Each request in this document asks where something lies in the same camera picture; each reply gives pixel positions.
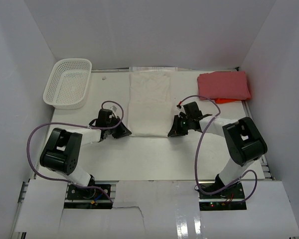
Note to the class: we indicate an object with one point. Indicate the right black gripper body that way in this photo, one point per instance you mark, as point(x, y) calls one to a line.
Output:
point(190, 120)

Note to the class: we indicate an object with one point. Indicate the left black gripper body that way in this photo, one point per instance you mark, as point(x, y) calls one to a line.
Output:
point(113, 122)

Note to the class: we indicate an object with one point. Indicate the white t shirt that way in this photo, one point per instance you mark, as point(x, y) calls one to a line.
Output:
point(150, 106)

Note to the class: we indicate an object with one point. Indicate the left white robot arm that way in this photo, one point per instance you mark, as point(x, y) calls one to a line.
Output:
point(61, 152)

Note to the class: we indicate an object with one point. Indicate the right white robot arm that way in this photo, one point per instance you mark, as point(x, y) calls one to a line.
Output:
point(244, 143)

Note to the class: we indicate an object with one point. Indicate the folded orange t shirt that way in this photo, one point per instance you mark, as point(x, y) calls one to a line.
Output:
point(224, 101)

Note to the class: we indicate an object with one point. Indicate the white plastic basket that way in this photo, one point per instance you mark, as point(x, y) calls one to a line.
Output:
point(68, 84)

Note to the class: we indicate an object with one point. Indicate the folded red t shirt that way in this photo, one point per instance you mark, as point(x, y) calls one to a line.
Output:
point(224, 85)

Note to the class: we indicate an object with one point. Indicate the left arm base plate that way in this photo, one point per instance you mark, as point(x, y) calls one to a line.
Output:
point(92, 199)

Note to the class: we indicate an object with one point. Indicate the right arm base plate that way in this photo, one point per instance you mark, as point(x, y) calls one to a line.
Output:
point(227, 200)

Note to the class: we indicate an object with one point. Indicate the aluminium frame rail left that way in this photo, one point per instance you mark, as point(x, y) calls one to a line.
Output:
point(22, 235)

